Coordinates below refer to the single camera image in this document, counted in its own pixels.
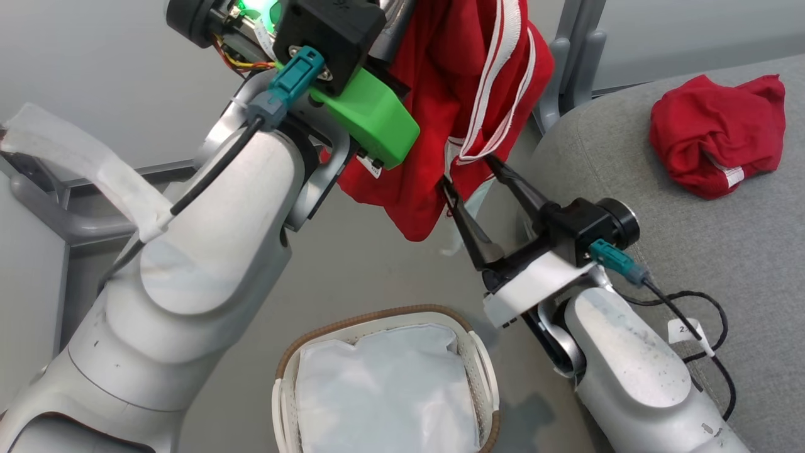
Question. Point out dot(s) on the grey partition corner post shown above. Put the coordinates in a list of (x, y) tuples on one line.
[(582, 69)]

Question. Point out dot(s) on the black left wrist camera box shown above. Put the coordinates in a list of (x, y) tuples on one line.
[(339, 25)]

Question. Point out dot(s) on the white laundry basket brown rim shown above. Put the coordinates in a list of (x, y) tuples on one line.
[(286, 377)]

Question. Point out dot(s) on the grey fabric sofa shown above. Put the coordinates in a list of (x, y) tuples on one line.
[(723, 251)]

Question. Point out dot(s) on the red jersey with print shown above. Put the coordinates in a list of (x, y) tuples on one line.
[(704, 126)]

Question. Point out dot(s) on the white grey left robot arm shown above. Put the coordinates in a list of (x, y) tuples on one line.
[(207, 251)]

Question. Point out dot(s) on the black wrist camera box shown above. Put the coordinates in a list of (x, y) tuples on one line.
[(339, 25), (575, 226)]

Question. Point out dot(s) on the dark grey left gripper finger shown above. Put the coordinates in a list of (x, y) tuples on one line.
[(397, 22)]

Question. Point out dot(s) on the grey metal partition foot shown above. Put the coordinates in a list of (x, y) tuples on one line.
[(63, 223)]

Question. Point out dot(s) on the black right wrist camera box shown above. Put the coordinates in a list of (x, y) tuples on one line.
[(575, 226)]

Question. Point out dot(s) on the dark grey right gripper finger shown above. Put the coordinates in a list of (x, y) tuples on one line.
[(471, 233), (522, 189)]

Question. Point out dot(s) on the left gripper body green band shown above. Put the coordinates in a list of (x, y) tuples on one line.
[(374, 123)]

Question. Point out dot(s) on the red garment white striped trim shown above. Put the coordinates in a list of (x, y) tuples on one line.
[(440, 75)]

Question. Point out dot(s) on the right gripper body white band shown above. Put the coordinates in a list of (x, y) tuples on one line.
[(534, 283)]

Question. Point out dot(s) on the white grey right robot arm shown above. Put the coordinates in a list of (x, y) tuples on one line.
[(629, 377)]

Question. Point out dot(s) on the white basket liner cloth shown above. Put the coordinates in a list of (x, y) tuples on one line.
[(383, 390)]

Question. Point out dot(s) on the white fabric tape strip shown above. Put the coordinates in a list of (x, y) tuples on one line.
[(82, 157)]

